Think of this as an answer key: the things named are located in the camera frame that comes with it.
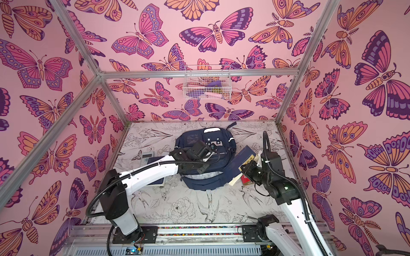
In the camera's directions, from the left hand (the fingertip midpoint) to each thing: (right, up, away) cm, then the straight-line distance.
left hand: (207, 160), depth 83 cm
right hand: (+16, -1, -12) cm, 19 cm away
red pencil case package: (+22, -13, +7) cm, 26 cm away
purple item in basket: (+5, +44, +13) cm, 46 cm away
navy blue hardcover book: (+18, +2, -5) cm, 19 cm away
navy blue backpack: (+11, +10, +17) cm, 23 cm away
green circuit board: (-33, -40, -11) cm, 53 cm away
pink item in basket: (+3, +35, +3) cm, 35 cm away
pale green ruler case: (-39, -1, +17) cm, 43 cm away
